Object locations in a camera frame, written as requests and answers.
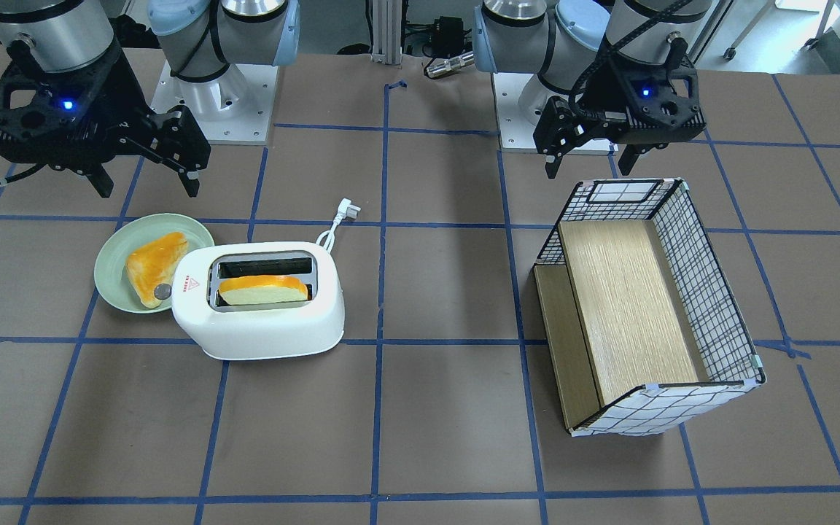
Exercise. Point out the toast slice on plate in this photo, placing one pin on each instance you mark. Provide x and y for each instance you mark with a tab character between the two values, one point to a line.
153	264

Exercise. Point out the black power adapter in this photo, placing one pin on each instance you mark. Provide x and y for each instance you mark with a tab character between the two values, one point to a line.
447	37

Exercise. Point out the aluminium frame post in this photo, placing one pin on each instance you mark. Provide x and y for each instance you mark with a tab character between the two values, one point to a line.
387	23

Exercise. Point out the white two-slot toaster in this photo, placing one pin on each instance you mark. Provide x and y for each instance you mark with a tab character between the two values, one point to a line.
271	331

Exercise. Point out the bread slice in toaster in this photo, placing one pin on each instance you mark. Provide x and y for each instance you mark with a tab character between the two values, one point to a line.
262	289

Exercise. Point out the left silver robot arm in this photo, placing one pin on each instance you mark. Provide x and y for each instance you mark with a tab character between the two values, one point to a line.
560	43

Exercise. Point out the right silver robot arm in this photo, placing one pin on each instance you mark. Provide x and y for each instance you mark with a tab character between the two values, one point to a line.
201	39

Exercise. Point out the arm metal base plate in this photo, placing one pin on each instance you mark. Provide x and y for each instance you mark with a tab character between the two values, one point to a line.
232	110
518	100

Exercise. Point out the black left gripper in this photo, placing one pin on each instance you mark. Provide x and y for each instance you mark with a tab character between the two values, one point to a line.
598	89

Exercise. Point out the light green plate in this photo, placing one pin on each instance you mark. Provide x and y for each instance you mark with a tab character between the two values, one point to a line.
110	275

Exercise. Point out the silver metal connector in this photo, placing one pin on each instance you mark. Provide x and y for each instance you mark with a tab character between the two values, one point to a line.
440	68

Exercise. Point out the wire grid shelf with wood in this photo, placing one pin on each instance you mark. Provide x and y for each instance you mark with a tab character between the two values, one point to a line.
643	328

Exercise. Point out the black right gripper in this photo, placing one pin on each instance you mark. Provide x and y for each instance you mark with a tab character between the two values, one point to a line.
125	93

